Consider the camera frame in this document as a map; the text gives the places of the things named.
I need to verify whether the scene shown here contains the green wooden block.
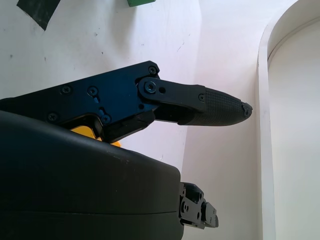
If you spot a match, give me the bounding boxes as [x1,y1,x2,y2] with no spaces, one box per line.
[126,0,156,7]

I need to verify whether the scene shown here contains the black tape mark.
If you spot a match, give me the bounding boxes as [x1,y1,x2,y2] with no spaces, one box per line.
[16,0,60,32]

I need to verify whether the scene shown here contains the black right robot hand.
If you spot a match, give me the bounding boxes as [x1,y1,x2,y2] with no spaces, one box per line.
[0,60,254,240]

